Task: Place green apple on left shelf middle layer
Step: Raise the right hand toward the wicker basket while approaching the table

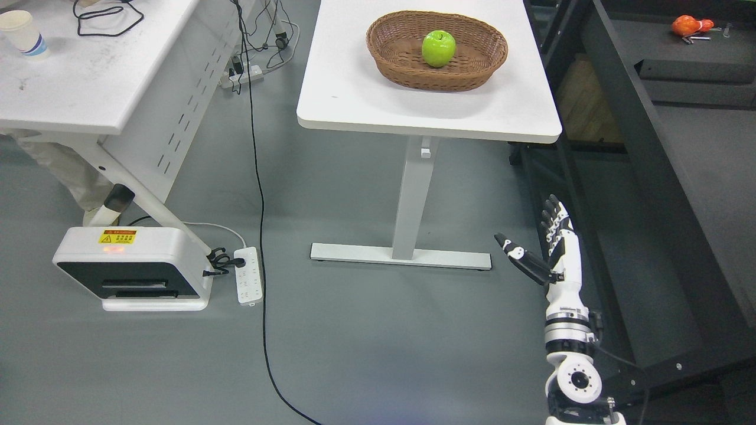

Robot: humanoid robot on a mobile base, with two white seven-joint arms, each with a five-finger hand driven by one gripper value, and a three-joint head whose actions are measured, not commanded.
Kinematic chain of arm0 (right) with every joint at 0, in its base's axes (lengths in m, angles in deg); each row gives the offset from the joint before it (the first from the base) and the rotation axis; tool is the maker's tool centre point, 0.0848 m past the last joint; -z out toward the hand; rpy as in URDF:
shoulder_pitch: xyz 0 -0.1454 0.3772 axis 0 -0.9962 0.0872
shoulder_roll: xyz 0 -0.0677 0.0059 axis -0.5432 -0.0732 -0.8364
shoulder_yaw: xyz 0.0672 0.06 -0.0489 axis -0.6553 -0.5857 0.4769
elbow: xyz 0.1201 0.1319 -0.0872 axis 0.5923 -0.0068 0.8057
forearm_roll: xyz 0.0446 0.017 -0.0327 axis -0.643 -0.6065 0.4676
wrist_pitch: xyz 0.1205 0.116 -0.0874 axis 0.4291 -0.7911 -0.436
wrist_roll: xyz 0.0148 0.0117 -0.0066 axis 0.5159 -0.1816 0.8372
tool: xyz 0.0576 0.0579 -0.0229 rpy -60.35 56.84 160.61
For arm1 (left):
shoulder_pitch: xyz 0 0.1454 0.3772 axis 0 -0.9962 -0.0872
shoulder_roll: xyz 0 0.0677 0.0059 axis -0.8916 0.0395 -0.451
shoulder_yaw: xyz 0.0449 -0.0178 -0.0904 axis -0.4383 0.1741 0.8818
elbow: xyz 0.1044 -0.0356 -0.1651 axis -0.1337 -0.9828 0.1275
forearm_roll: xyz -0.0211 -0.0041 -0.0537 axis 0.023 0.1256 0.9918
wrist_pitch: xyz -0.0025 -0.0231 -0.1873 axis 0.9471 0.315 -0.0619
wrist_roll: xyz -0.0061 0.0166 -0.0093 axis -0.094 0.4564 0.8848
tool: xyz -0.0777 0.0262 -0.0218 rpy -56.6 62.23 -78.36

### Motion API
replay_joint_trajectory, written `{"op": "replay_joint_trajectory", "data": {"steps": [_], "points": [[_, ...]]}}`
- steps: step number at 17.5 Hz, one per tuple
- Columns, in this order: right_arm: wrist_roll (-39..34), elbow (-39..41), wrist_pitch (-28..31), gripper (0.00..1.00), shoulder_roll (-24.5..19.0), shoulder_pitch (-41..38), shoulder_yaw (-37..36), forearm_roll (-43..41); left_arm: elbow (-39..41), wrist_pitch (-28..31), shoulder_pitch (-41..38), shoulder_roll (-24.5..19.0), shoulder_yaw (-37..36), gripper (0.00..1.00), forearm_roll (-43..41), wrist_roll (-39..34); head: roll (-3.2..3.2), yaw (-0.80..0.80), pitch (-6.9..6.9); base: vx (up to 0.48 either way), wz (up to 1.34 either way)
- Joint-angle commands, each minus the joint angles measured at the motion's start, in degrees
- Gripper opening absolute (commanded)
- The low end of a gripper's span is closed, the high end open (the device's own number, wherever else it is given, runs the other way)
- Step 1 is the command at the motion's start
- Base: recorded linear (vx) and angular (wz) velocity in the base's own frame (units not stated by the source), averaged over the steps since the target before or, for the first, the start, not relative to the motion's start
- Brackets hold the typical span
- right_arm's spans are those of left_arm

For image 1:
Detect far white power strip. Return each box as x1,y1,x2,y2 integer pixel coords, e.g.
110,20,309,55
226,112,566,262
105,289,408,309
219,64,264,89

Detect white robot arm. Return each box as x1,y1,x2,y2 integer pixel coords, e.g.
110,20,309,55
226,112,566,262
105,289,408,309
494,195,625,424

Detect brown wicker basket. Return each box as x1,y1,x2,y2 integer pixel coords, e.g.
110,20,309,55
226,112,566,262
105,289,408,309
366,10,509,91

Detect white black floor device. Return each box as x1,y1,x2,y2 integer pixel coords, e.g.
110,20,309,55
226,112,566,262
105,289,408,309
53,227,213,311

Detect white grey office desk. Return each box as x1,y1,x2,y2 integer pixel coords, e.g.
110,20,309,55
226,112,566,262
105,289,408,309
1,1,254,230

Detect black metal shelf rack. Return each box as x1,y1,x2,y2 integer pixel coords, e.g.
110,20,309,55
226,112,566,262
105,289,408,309
510,1,754,424

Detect long black floor cable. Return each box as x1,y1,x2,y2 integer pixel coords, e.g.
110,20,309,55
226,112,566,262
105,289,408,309
230,0,322,425

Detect green apple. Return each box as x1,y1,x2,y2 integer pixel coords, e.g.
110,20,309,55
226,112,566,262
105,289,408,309
421,30,457,68

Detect white standing desk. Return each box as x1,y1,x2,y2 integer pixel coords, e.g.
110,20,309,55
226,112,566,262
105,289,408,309
296,1,562,270

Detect orange toy on shelf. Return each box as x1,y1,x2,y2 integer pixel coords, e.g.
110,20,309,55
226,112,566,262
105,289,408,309
670,15,715,37

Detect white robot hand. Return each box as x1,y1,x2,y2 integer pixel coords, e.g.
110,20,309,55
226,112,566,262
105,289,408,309
494,194,589,321

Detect white floor power strip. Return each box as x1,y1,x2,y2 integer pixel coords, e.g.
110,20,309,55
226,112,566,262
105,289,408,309
234,247,264,306

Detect white paper cup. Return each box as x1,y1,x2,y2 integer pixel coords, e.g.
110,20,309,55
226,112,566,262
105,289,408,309
1,10,50,60

